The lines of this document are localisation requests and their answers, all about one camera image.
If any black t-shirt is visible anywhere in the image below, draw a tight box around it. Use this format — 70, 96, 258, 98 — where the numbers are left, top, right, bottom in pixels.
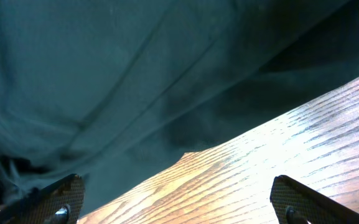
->
0, 0, 359, 214

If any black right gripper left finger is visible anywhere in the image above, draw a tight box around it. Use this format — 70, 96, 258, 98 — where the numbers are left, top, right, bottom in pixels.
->
0, 174, 85, 224

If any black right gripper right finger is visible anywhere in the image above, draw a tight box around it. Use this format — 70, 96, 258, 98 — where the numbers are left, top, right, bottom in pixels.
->
269, 175, 359, 224

